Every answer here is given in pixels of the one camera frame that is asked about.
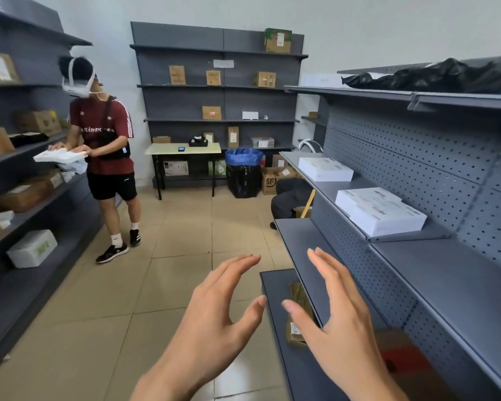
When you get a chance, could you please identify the person's right hand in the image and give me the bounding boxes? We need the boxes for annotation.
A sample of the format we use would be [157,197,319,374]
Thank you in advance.
[281,247,392,392]

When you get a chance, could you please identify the person's left hand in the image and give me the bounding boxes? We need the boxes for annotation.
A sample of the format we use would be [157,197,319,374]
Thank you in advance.
[150,253,268,393]

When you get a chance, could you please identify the brown box red label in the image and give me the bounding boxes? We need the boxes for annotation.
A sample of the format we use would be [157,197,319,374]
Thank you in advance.
[375,327,448,401]

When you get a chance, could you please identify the small gold packet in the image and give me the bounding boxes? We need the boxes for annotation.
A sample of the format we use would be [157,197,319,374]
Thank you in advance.
[286,281,318,347]

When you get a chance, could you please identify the small white labelled box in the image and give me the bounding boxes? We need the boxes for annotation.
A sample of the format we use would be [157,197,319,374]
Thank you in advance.
[335,187,403,218]
[350,200,428,238]

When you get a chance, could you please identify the large white box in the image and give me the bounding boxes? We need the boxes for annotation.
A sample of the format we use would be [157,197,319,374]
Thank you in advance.
[297,157,355,183]

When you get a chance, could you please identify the plain white box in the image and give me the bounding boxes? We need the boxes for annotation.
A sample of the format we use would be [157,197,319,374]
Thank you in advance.
[300,74,345,87]

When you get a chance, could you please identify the person's left forearm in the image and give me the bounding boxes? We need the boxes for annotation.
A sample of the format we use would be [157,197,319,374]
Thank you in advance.
[129,367,205,401]

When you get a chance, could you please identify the person's right forearm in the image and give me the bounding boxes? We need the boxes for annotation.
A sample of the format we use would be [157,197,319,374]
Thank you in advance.
[346,373,410,401]

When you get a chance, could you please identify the open cardboard carton black logo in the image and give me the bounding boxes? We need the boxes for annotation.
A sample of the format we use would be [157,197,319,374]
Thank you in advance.
[261,165,299,196]

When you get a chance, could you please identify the white printed bag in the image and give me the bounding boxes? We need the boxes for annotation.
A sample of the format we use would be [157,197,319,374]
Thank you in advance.
[163,160,189,177]

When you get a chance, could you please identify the blue bin liner bag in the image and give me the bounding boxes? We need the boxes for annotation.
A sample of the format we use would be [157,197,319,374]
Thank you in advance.
[225,147,264,168]

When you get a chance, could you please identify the pale green table black legs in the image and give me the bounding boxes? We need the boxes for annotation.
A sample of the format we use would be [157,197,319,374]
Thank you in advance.
[145,142,222,201]

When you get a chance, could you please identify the white foam box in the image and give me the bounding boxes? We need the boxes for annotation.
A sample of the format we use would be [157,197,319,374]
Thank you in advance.
[6,229,58,269]

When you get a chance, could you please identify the black chest bag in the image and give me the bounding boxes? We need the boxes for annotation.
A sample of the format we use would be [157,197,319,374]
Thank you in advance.
[83,95,131,162]

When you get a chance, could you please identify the pile of white plastic bags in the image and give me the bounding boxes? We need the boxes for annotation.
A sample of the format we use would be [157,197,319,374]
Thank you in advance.
[57,160,89,182]

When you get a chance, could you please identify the white flat packet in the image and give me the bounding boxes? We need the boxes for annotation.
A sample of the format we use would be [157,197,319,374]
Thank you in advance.
[33,148,89,165]

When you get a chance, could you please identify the group of brown cartons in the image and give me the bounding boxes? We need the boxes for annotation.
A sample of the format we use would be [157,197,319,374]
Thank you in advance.
[0,50,66,247]

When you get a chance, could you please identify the dark storage rack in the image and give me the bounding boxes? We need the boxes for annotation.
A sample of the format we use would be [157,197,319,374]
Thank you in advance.
[129,21,309,188]

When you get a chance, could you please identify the green topped brown carton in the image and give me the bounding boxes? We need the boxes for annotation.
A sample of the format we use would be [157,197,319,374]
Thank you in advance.
[264,28,293,55]

